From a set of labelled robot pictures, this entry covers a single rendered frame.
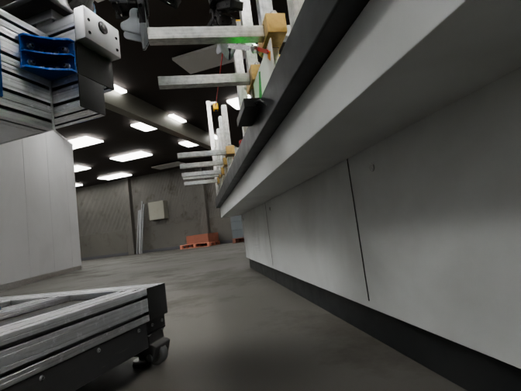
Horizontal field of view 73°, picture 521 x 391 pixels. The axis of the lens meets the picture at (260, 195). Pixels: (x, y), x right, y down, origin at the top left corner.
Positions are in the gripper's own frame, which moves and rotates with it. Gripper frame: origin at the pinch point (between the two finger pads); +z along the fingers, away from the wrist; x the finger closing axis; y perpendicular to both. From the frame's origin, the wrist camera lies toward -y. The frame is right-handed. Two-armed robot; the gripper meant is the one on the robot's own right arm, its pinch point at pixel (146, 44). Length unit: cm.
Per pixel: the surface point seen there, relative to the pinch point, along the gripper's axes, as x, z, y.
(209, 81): -23.5, -0.7, -15.8
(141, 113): -646, -220, 82
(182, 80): -23.5, -1.5, -7.5
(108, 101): -564, -216, 127
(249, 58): -27.2, -10.0, -30.1
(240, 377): -7, 82, -14
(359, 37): 41, 23, -32
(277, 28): 5.0, -0.7, -31.2
